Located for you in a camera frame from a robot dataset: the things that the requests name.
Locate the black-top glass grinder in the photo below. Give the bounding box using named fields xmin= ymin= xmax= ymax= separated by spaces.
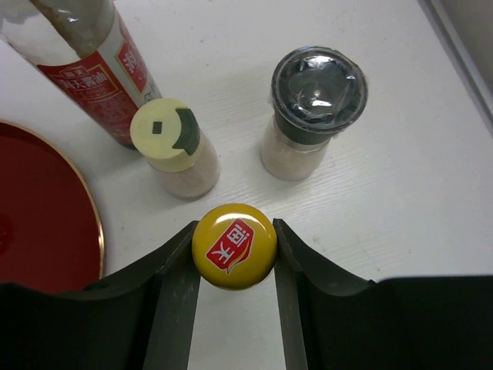
xmin=260 ymin=46 xmax=368 ymax=181

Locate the chili sauce bottle yellow cap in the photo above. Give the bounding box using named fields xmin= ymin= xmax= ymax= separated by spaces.
xmin=192 ymin=203 xmax=277 ymax=291

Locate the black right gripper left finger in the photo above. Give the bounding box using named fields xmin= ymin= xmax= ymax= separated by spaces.
xmin=1 ymin=222 xmax=200 ymax=369

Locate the round red lacquer tray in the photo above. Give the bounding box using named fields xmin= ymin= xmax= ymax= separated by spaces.
xmin=1 ymin=122 xmax=105 ymax=294

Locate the white bottle cream cap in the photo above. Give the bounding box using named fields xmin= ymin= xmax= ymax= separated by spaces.
xmin=129 ymin=97 xmax=221 ymax=200

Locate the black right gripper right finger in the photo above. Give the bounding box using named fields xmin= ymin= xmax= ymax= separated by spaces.
xmin=273 ymin=219 xmax=492 ymax=369

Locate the tall soy sauce bottle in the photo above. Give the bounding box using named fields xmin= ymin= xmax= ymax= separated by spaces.
xmin=1 ymin=1 xmax=161 ymax=147

